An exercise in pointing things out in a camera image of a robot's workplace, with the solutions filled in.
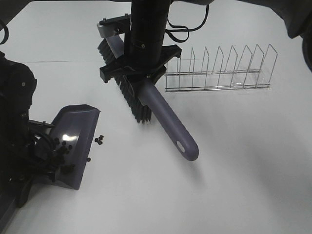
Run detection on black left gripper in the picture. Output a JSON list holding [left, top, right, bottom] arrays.
[[14, 120, 60, 207]]

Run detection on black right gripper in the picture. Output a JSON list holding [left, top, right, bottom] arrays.
[[99, 44, 182, 83]]

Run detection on pile of coffee beans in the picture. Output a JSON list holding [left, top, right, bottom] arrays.
[[46, 136, 92, 180]]

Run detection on purple hand brush black bristles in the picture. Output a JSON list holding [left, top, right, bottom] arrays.
[[97, 36, 199, 161]]

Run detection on purple plastic dustpan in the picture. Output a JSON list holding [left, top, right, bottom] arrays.
[[34, 104, 100, 190]]

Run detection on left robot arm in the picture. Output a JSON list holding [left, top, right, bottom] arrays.
[[0, 52, 61, 230]]

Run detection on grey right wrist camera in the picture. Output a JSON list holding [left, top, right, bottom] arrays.
[[97, 14, 131, 39]]

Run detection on chrome wire dish rack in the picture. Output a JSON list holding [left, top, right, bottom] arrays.
[[165, 44, 278, 93]]

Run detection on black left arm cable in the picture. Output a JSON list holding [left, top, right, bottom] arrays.
[[0, 19, 9, 45]]

